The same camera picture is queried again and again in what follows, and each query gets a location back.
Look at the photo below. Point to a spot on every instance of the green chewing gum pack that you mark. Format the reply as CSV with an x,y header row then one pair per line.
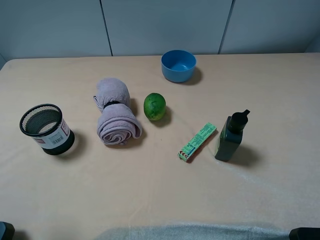
x,y
188,152

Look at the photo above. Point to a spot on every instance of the dark green pump bottle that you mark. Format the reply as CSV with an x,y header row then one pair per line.
x,y
231,136

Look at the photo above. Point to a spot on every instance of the green lime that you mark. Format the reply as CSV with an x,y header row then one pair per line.
x,y
154,106

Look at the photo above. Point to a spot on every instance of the pink towel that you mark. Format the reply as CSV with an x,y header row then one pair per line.
x,y
117,122

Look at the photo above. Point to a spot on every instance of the blue plastic bowl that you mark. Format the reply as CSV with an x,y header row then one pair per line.
x,y
178,66

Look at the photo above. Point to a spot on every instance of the black mesh pen cup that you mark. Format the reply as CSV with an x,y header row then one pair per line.
x,y
45,124

